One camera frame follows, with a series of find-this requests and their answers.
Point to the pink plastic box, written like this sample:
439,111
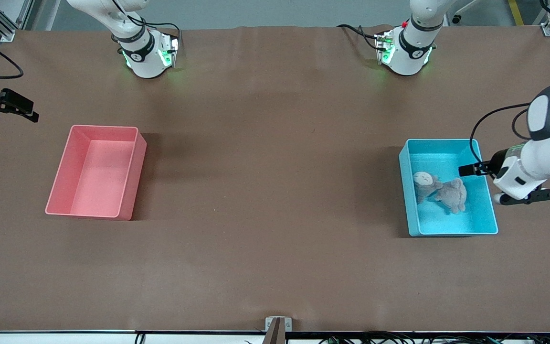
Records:
98,181

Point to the grey pink plush toy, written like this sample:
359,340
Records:
452,193

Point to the brown table cover sheet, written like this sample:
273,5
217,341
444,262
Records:
275,263

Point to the grey plush toy white face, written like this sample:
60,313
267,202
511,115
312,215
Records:
422,180

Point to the blue plastic box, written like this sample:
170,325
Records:
447,224

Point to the brown slanted pole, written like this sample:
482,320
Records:
276,334

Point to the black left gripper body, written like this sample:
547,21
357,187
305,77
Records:
493,162

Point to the grey metal bracket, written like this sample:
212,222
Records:
268,325

